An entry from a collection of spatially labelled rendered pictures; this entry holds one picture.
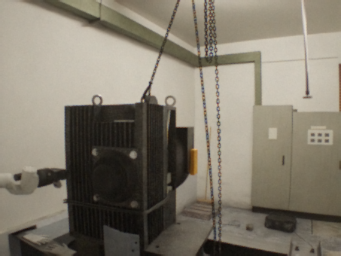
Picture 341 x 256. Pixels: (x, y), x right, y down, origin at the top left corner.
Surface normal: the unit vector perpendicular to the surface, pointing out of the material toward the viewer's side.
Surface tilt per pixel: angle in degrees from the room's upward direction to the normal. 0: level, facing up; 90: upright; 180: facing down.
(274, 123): 90
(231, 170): 90
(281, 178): 90
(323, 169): 90
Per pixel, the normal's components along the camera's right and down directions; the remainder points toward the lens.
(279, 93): -0.50, 0.03
